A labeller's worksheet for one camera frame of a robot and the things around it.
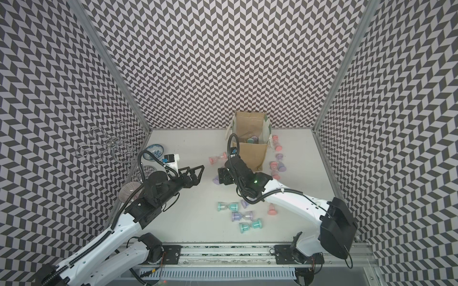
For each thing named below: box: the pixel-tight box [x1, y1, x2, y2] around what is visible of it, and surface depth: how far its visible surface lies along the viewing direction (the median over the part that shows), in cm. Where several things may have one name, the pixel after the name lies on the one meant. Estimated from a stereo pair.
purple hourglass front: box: [231, 210, 253, 222], surface depth 83 cm
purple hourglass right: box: [275, 153, 287, 173], surface depth 101 cm
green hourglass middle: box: [217, 201, 239, 213], surface depth 85 cm
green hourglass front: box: [239, 218, 263, 234], surface depth 80 cm
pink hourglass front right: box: [267, 203, 277, 216], surface depth 86 cm
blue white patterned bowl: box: [142, 143, 164, 161], surface depth 107 cm
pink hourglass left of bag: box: [208, 151, 228, 165], surface depth 104 cm
